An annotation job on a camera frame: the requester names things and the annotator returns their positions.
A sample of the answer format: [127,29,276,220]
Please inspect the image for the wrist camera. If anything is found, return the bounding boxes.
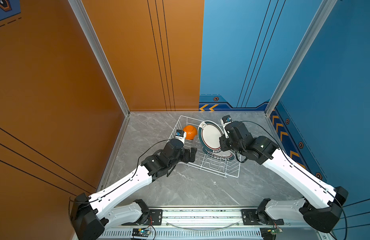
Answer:
[175,130,187,144]
[220,115,232,132]

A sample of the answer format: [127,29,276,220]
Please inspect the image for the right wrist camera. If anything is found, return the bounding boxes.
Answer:
[220,115,232,132]

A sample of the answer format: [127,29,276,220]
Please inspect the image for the right circuit board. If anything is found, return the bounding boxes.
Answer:
[260,228,283,240]

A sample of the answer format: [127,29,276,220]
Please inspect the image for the aluminium front rail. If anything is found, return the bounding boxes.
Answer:
[96,206,333,240]

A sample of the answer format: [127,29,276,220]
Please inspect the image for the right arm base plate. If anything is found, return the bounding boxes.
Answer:
[241,209,284,226]

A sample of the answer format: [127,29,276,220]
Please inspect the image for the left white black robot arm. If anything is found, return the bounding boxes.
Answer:
[69,139,197,240]

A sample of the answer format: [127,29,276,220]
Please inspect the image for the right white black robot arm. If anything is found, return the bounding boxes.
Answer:
[219,115,348,233]

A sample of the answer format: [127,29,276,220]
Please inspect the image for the left green circuit board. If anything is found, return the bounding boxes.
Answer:
[131,229,152,240]

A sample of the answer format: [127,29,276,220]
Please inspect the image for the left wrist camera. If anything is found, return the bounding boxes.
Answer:
[175,130,187,144]

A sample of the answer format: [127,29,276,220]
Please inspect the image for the white wire dish rack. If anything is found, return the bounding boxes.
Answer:
[170,116,241,178]

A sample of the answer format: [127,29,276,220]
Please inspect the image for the orange bowl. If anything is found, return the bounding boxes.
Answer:
[183,125,198,141]

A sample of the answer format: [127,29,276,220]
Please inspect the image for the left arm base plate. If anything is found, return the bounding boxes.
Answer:
[122,209,163,226]

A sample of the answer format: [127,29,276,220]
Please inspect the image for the green rimmed white plate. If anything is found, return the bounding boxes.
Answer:
[198,121,224,153]

